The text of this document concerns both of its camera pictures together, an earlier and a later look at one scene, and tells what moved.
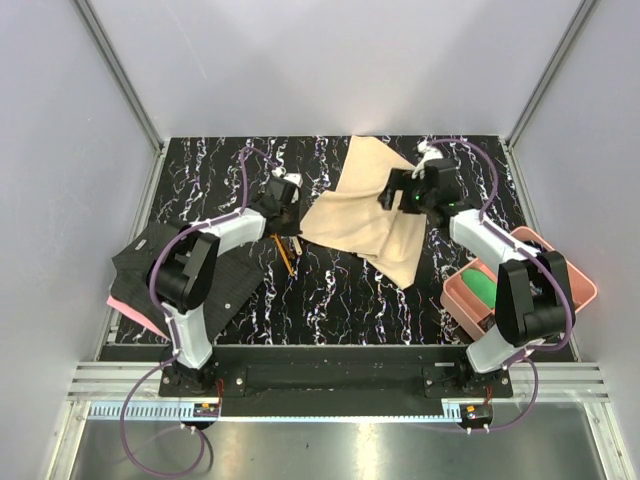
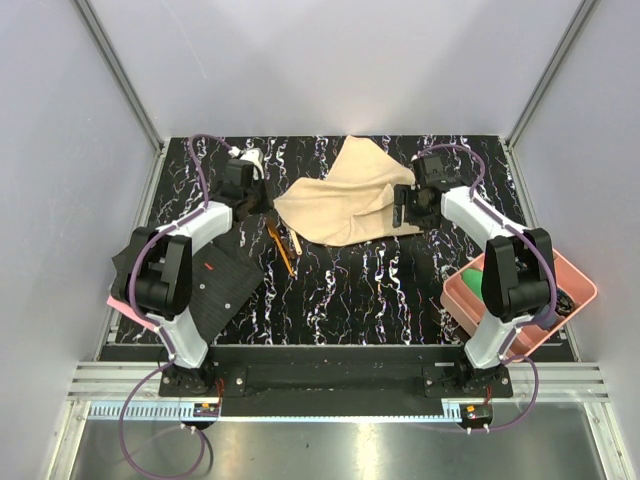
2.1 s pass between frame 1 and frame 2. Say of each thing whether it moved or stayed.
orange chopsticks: stayed
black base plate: stayed
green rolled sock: stayed
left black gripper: moved
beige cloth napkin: moved
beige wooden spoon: stayed
